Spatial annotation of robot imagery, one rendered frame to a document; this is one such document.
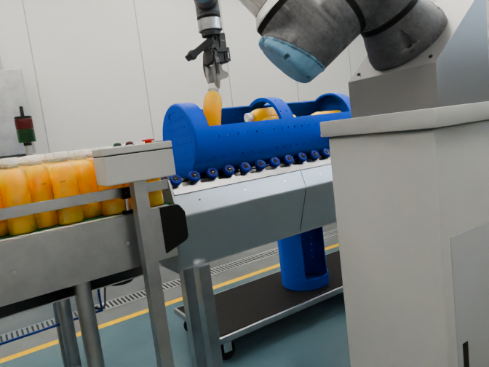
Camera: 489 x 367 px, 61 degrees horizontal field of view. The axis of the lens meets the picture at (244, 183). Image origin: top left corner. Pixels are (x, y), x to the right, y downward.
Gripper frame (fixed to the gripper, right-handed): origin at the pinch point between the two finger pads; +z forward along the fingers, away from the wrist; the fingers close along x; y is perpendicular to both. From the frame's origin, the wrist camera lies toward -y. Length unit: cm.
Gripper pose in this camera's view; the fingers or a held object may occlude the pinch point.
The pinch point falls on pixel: (213, 86)
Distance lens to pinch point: 163.3
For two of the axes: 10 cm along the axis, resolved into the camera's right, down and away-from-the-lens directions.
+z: 1.3, 9.8, 1.1
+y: 8.1, -1.7, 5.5
